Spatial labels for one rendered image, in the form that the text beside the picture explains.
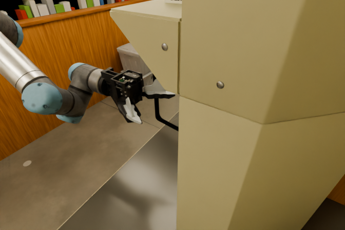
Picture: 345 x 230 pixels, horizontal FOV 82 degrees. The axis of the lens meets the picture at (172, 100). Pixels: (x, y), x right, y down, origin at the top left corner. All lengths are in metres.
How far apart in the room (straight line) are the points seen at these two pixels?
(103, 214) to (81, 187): 1.29
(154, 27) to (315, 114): 0.22
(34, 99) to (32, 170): 1.79
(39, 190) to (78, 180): 0.31
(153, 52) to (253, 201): 0.28
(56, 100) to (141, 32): 0.35
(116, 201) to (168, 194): 0.16
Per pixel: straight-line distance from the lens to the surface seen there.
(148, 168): 0.78
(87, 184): 2.00
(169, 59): 0.26
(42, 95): 0.56
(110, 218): 0.71
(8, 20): 0.92
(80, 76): 0.68
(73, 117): 0.69
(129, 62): 2.73
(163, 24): 0.25
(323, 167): 0.40
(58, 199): 2.01
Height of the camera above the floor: 1.56
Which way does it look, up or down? 34 degrees down
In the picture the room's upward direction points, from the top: straight up
